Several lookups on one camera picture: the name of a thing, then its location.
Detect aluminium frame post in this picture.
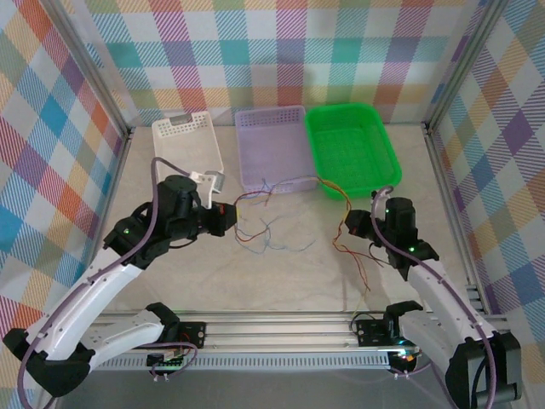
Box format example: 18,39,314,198
425,0,512,133
42,0,133,140

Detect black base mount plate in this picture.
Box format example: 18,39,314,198
177,321,209,349
355,314,404,347

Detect slotted cable duct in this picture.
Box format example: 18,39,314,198
91,354,393,371

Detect white perforated basket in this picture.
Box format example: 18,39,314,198
152,110,226,193

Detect small circuit board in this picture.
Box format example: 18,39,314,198
146,351,191,370
391,348,422,366

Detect aluminium side rail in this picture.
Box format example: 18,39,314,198
423,123,489,314
101,127,134,222

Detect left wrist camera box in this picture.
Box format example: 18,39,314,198
189,170,226,210

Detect green mesh basket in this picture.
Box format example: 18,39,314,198
304,102,404,201

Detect red cable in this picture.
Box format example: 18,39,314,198
332,212,385,295
232,193,273,247
236,176,353,216

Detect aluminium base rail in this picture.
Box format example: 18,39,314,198
93,313,512,354

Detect lavender perforated basket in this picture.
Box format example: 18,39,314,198
234,105,319,195

